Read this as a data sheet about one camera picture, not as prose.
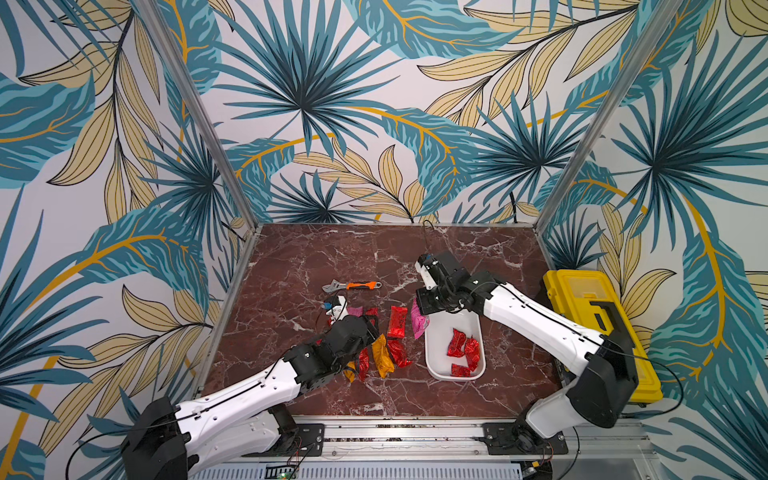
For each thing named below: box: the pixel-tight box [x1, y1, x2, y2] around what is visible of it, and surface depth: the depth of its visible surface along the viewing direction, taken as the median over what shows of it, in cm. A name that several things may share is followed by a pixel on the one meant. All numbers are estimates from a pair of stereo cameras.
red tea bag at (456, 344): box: [447, 327, 466, 358], surface depth 88 cm
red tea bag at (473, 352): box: [464, 338, 481, 372], surface depth 86 cm
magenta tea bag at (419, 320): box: [411, 298, 430, 339], surface depth 77 cm
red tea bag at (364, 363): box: [359, 347, 371, 381], surface depth 84 cm
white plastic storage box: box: [424, 311, 486, 381], surface depth 88 cm
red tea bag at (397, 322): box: [387, 306, 409, 339], surface depth 94 cm
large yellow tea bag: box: [372, 333, 395, 378], surface depth 85 cm
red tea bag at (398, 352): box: [388, 339, 412, 368], surface depth 86 cm
